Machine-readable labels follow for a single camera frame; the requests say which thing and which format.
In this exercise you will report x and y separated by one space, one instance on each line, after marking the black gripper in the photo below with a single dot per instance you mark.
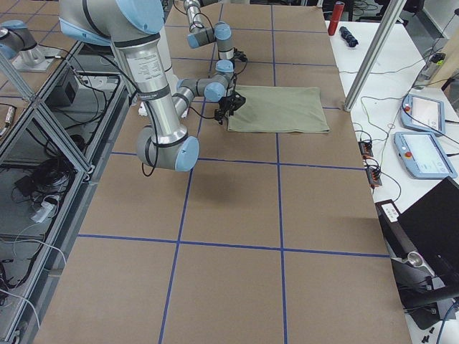
226 104

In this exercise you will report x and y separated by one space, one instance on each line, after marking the olive green long-sleeve shirt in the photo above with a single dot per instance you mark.
279 110

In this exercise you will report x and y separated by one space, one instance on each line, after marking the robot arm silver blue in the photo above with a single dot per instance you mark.
132 29
202 32

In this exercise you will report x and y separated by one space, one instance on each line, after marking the grey neighbouring robot arm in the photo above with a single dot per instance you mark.
19 45

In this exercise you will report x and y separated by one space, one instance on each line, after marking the grey usb hub orange ports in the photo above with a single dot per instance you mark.
365 147

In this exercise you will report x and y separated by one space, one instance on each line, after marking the folded dark blue umbrella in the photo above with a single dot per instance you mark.
348 37

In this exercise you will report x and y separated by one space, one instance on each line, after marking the red cylinder tube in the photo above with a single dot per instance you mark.
335 17

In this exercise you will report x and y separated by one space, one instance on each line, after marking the far blue teach pendant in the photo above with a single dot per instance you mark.
423 114

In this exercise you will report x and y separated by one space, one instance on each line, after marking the blue teach pendant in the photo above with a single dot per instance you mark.
422 156
423 114

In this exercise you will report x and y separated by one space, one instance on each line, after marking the near blue teach pendant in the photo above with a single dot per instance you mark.
422 156

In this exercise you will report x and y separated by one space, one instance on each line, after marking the black monitor on stand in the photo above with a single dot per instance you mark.
428 287

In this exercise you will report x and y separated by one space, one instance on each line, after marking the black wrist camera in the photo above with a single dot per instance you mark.
237 100
239 55

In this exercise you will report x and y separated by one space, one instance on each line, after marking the grey aluminium frame post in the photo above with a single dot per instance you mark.
393 11

